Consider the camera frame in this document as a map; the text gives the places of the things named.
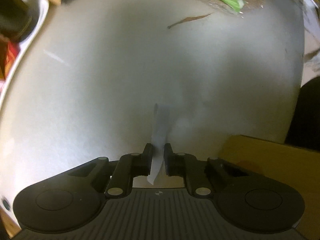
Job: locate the white tray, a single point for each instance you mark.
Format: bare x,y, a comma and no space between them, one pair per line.
41,7

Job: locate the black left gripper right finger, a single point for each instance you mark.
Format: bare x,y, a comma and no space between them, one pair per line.
192,170

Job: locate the cardboard box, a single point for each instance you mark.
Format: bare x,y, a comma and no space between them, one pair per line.
296,167

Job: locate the white paper strip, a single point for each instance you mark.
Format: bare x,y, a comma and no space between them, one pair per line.
161,119

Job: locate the red packet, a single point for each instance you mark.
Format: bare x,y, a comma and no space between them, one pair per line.
9,53

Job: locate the black bottle cap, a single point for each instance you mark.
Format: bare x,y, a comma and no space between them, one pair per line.
6,204

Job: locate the dry brown leaf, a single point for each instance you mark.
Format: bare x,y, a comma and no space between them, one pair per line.
188,19

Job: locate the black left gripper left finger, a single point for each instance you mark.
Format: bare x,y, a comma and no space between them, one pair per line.
123,171

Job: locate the black thermos bottle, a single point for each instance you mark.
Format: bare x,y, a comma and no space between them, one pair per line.
16,19

